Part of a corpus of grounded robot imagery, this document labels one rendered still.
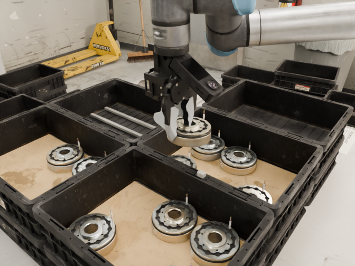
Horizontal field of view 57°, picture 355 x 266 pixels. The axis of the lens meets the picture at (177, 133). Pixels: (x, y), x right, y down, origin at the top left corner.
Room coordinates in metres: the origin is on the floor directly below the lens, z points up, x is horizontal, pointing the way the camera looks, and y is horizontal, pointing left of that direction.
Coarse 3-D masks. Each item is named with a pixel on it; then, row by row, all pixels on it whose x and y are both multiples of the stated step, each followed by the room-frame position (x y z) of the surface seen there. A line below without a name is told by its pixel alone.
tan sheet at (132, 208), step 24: (120, 192) 0.65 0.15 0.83; (144, 192) 0.65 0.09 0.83; (120, 216) 0.57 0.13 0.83; (144, 216) 0.57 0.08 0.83; (120, 240) 0.50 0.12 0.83; (144, 240) 0.50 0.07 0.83; (240, 240) 0.50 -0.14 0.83; (120, 264) 0.44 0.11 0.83; (144, 264) 0.44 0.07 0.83; (168, 264) 0.44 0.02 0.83; (192, 264) 0.44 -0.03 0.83
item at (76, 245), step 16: (112, 160) 0.66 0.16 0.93; (160, 160) 0.66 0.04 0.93; (80, 176) 0.59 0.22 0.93; (192, 176) 0.59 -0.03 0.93; (64, 192) 0.54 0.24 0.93; (224, 192) 0.54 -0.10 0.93; (32, 208) 0.49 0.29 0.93; (256, 208) 0.49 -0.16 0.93; (48, 224) 0.45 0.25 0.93; (272, 224) 0.47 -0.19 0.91; (64, 240) 0.42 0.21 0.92; (80, 240) 0.41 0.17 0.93; (256, 240) 0.41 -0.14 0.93; (80, 256) 0.39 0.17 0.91; (240, 256) 0.37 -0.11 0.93
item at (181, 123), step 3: (183, 120) 0.68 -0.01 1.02; (192, 120) 0.69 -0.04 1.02; (195, 120) 0.69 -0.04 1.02; (180, 123) 0.67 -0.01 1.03; (183, 123) 0.67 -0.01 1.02; (195, 123) 0.67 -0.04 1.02; (198, 123) 0.67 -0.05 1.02; (180, 126) 0.66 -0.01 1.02; (183, 126) 0.65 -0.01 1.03; (186, 126) 0.65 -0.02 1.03; (189, 126) 0.65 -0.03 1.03; (192, 126) 0.66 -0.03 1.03; (195, 126) 0.66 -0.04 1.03; (198, 126) 0.66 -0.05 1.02
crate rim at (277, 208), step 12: (204, 108) 0.94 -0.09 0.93; (240, 120) 0.86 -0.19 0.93; (156, 132) 0.79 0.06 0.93; (276, 132) 0.79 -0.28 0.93; (312, 144) 0.73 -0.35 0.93; (168, 156) 0.67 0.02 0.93; (312, 156) 0.67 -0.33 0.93; (192, 168) 0.62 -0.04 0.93; (312, 168) 0.65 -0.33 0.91; (216, 180) 0.58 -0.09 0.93; (300, 180) 0.58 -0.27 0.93; (240, 192) 0.54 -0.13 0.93; (288, 192) 0.54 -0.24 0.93; (264, 204) 0.50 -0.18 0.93; (276, 204) 0.50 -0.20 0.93; (276, 216) 0.49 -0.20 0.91
